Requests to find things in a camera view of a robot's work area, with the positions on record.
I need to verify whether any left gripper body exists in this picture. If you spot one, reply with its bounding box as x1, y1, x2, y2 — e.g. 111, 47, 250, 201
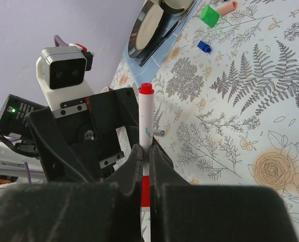
48, 88, 126, 182

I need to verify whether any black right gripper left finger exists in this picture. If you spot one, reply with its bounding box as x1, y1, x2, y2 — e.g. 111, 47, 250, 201
0, 144, 143, 241

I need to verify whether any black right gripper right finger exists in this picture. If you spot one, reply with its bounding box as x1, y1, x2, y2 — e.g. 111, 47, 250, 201
149, 144, 298, 241

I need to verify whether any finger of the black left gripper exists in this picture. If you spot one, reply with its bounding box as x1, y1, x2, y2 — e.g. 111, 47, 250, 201
27, 108, 94, 183
108, 87, 175, 177

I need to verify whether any red capped pen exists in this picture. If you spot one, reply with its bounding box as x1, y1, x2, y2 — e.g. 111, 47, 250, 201
139, 83, 154, 213

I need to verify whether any grey pen cap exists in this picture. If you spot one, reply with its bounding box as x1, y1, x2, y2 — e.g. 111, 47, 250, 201
153, 129, 165, 137

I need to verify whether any blue pen cap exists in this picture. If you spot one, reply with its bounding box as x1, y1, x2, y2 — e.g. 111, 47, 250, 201
197, 41, 212, 53

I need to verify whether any green highlighter cap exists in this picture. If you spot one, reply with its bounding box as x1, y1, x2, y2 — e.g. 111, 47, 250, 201
200, 5, 220, 28

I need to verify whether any pink pen cap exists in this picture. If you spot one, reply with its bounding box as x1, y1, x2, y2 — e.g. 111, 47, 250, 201
218, 1, 238, 16

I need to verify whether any red cup with white inside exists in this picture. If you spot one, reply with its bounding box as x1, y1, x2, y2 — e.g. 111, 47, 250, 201
101, 87, 113, 93

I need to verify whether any blue tiled placemat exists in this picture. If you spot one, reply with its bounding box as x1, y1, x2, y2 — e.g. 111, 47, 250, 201
123, 1, 201, 87

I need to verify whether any black rimmed dinner plate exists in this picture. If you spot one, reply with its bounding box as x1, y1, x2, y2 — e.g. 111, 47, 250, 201
127, 1, 167, 58

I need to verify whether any cream enamel mug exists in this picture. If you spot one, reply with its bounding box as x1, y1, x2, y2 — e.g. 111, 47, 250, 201
158, 0, 194, 16

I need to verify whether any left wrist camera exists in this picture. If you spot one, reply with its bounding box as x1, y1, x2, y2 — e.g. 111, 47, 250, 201
36, 45, 94, 111

